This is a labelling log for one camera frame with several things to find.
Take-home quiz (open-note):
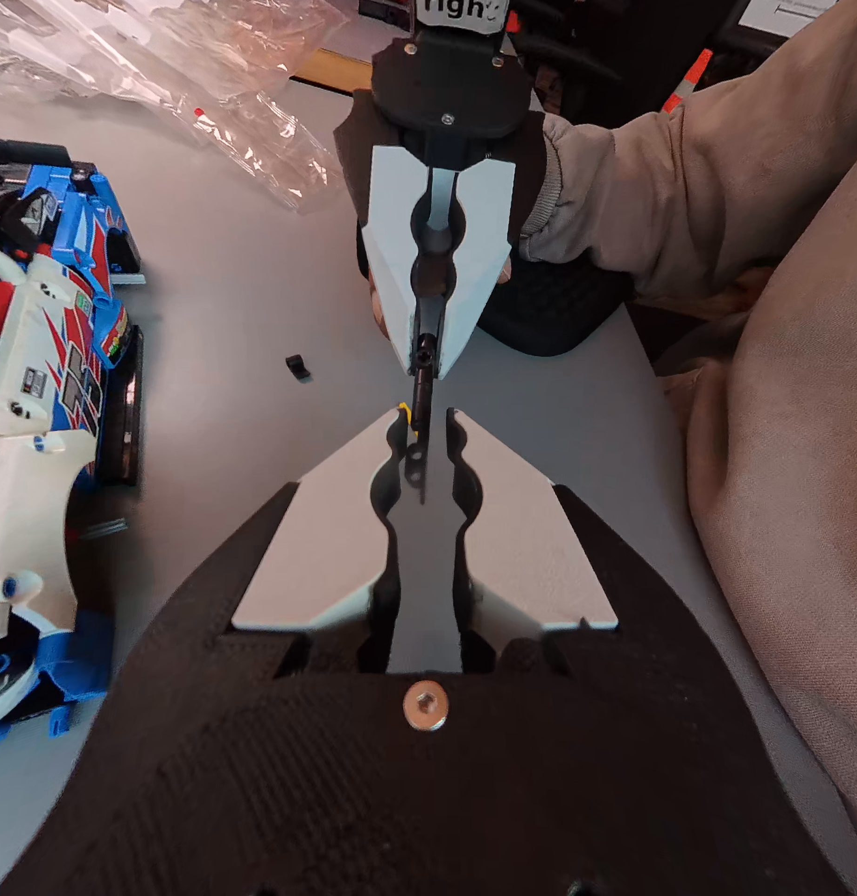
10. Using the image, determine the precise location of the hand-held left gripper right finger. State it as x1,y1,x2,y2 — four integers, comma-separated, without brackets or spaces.
446,408,618,644

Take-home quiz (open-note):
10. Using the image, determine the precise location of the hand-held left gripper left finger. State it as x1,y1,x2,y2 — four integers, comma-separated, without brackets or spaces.
231,408,408,652

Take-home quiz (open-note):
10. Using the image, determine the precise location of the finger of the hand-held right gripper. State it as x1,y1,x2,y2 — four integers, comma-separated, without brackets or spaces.
360,143,435,379
433,161,518,382

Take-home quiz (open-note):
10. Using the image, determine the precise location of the black toy axle connector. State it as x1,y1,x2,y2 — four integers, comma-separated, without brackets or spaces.
409,335,438,434

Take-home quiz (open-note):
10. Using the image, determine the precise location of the person's right forearm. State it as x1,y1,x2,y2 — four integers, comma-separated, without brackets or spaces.
523,0,857,295

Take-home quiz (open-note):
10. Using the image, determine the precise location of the person's right hand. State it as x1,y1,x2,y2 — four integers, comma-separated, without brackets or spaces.
365,274,396,342

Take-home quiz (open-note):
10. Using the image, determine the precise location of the black mesh chair pad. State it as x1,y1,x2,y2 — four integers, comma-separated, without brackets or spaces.
478,259,636,358

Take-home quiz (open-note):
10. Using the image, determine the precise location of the wooden board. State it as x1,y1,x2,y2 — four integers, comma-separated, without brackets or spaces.
292,48,373,92

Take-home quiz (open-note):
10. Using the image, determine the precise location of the orange grey striped stick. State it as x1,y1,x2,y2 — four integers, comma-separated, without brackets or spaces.
663,49,713,113

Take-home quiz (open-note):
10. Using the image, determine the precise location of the person's beige hoodie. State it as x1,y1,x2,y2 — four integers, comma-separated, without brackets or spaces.
656,136,857,876

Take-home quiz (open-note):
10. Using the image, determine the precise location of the brick-built toy race car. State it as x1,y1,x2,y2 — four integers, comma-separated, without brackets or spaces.
0,136,146,753

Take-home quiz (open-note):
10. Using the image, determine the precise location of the black white toy box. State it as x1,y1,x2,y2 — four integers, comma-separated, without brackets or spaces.
737,0,843,36

